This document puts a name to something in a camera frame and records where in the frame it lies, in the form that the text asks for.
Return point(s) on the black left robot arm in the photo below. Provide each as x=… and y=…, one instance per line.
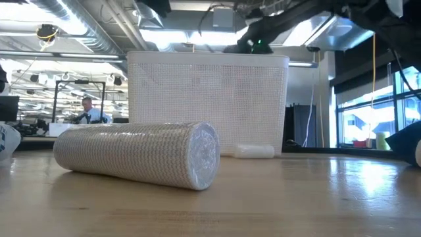
x=2, y=79

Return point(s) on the black distant station frame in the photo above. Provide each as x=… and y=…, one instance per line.
x=79, y=82

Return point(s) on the small white bottle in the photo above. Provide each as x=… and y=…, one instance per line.
x=255, y=151

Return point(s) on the white box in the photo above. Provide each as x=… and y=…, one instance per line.
x=60, y=130

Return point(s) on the black partition panel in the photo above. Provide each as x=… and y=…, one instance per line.
x=297, y=125

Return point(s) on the long bandage roll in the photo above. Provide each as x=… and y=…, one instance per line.
x=131, y=151

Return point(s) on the red bin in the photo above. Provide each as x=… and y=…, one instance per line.
x=359, y=144

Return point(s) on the person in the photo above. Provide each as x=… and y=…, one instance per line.
x=92, y=115

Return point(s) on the window with dark frame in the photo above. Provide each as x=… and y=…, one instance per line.
x=396, y=108

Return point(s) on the white pouch blue cross print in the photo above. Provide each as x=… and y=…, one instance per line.
x=8, y=141

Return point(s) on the white perforated plastic basket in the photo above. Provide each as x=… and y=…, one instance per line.
x=230, y=105

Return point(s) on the black monitor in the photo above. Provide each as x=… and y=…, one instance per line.
x=9, y=108

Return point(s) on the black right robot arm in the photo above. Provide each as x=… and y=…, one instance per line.
x=378, y=19

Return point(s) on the yellow-green roll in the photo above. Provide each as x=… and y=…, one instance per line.
x=382, y=141

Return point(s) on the dark blue fabric sleeve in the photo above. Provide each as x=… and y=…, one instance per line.
x=404, y=141

